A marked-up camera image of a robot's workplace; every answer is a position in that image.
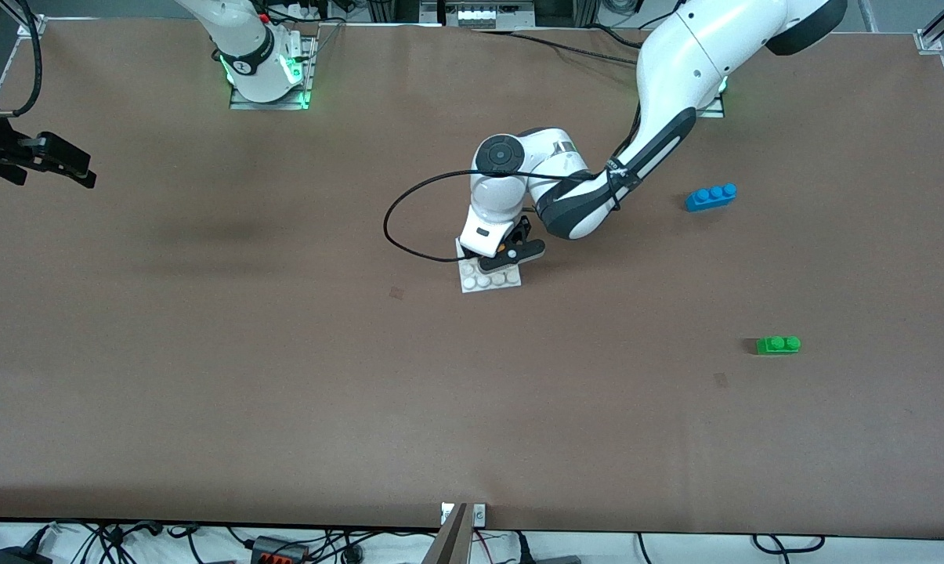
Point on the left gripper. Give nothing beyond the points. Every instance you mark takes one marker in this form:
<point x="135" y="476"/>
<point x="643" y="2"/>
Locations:
<point x="521" y="231"/>

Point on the white studded base plate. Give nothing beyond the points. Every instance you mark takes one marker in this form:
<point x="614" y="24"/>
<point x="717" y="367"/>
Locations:
<point x="491" y="283"/>

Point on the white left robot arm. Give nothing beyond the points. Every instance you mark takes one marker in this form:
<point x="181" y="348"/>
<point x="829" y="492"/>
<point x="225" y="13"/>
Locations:
<point x="675" y="70"/>

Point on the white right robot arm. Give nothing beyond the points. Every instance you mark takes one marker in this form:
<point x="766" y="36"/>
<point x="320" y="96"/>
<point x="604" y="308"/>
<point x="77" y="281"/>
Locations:
<point x="248" y="55"/>

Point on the blue three-stud block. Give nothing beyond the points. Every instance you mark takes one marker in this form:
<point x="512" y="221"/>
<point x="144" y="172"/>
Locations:
<point x="710" y="198"/>

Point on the green two-stud block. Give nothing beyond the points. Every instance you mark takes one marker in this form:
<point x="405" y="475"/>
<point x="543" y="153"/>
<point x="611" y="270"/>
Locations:
<point x="777" y="345"/>

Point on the white power strip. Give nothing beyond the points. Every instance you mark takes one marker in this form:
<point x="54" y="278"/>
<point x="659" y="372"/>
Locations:
<point x="479" y="14"/>

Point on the grey angled beam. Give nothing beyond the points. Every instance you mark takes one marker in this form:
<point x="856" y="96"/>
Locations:
<point x="450" y="544"/>

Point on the black power adapter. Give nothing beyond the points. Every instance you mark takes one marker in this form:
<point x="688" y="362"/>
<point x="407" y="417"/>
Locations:
<point x="17" y="557"/>

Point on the black orange terminal connector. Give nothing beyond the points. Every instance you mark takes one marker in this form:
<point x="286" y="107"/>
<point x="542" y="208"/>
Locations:
<point x="280" y="551"/>

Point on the metal corner bracket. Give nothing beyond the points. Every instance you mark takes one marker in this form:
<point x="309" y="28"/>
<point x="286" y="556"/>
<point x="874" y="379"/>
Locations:
<point x="31" y="27"/>
<point x="930" y="41"/>

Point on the small metal edge bracket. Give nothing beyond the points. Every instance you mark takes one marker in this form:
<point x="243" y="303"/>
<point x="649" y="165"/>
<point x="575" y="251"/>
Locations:
<point x="479" y="514"/>

